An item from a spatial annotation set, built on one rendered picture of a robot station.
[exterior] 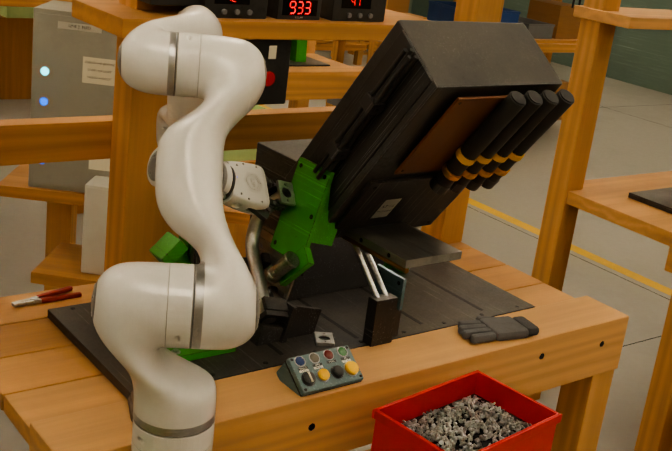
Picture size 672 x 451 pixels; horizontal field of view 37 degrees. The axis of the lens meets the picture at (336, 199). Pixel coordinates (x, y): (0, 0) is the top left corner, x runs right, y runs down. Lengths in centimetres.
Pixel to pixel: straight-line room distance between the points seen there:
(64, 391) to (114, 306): 60
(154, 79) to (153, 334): 40
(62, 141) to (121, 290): 93
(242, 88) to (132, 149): 76
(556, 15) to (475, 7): 589
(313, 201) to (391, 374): 39
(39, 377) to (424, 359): 79
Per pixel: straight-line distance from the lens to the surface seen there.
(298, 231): 213
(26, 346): 214
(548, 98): 203
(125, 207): 229
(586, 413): 269
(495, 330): 232
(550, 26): 858
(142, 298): 139
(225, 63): 155
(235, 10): 220
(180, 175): 146
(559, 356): 248
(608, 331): 260
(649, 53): 1256
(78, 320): 220
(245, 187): 206
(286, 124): 257
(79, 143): 230
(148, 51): 155
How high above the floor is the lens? 184
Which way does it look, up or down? 17 degrees down
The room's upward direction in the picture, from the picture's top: 7 degrees clockwise
